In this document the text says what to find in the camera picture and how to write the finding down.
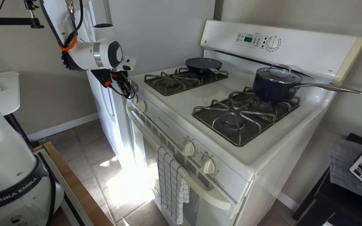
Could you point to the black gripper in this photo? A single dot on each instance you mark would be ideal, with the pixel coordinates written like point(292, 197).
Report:
point(122, 85)

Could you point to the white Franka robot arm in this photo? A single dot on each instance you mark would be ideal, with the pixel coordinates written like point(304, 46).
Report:
point(29, 193)

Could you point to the white stove knob far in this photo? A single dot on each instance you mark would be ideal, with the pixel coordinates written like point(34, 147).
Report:
point(136, 100)

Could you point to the white stove knob near-left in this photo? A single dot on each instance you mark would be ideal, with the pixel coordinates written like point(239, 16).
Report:
point(189, 148)

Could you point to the white gas stove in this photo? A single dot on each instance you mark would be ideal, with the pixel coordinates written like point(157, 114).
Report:
point(226, 140)

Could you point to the white stove knob near-right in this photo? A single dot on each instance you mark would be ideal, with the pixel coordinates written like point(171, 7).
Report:
point(207, 165)

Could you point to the stove digital display panel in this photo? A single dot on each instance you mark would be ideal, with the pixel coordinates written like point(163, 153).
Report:
point(251, 40)

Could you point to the left black burner grate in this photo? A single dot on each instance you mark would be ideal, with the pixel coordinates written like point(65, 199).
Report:
point(181, 79)

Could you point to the black burner grate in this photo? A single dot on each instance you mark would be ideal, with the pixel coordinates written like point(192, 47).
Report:
point(243, 115)
point(181, 79)

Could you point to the black frying pan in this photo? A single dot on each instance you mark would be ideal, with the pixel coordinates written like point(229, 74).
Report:
point(204, 65)

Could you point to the checkered dish towel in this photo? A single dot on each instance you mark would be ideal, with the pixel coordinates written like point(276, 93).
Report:
point(173, 189)

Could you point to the right black burner grate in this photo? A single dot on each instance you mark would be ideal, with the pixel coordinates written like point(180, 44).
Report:
point(243, 115)

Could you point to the wooden edged robot table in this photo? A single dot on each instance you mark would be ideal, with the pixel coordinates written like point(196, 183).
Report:
point(78, 207)

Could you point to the black saucepan with lid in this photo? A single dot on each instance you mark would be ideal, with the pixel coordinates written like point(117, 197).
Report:
point(280, 84)

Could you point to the white timer dial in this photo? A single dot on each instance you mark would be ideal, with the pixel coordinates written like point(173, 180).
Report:
point(273, 42)

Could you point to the black side table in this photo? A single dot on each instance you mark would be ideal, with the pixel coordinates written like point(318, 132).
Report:
point(336, 199)

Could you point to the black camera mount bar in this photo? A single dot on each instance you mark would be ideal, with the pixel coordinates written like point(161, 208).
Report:
point(31, 21)

